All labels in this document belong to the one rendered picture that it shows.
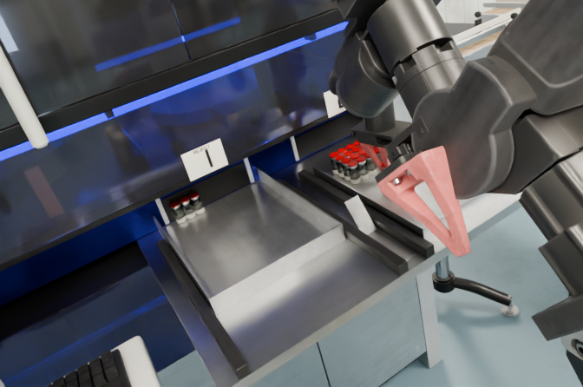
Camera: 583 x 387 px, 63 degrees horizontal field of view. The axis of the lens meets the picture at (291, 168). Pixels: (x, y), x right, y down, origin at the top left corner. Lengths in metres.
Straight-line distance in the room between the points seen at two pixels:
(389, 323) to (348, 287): 0.74
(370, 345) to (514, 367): 0.51
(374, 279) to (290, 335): 0.16
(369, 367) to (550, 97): 1.32
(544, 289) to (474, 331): 0.33
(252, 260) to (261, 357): 0.22
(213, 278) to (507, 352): 1.20
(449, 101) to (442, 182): 0.06
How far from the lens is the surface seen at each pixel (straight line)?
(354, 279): 0.79
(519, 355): 1.83
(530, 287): 2.05
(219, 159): 0.98
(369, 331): 1.47
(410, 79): 0.39
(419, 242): 0.81
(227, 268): 0.89
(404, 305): 1.52
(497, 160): 0.32
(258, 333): 0.75
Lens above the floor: 1.40
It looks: 27 degrees down
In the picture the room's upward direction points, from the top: 15 degrees counter-clockwise
